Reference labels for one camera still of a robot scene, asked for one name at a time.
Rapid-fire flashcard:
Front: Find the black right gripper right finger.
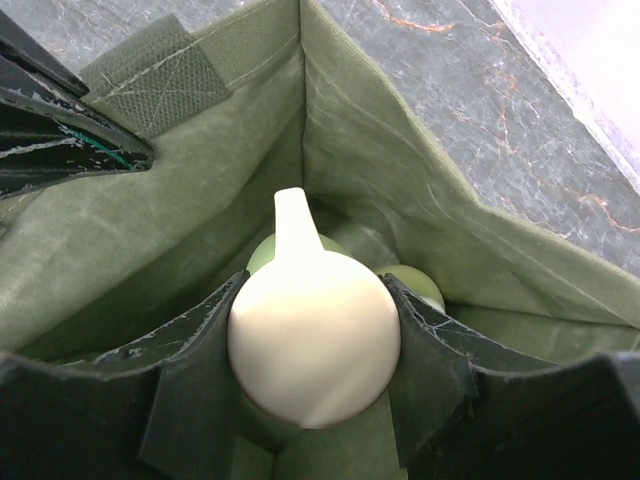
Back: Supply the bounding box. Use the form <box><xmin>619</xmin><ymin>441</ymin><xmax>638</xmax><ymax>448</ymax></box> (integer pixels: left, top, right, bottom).
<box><xmin>384</xmin><ymin>275</ymin><xmax>639</xmax><ymax>479</ymax></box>

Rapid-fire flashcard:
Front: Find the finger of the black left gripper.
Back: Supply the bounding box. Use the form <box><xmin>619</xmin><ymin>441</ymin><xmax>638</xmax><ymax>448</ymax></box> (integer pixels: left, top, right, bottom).
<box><xmin>1</xmin><ymin>14</ymin><xmax>154</xmax><ymax>199</ymax></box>

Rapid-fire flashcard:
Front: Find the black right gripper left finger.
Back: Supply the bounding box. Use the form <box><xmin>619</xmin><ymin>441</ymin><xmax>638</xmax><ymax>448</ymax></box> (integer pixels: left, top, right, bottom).
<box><xmin>1</xmin><ymin>273</ymin><xmax>247</xmax><ymax>479</ymax></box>

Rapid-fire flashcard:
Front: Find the green bottle beige pump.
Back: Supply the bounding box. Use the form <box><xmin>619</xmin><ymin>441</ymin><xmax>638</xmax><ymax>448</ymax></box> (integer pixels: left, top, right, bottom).
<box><xmin>227</xmin><ymin>187</ymin><xmax>446</xmax><ymax>439</ymax></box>

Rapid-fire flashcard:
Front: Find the green canvas bag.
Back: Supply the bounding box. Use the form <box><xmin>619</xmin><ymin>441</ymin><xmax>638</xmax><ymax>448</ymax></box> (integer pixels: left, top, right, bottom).
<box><xmin>1</xmin><ymin>1</ymin><xmax>639</xmax><ymax>479</ymax></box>

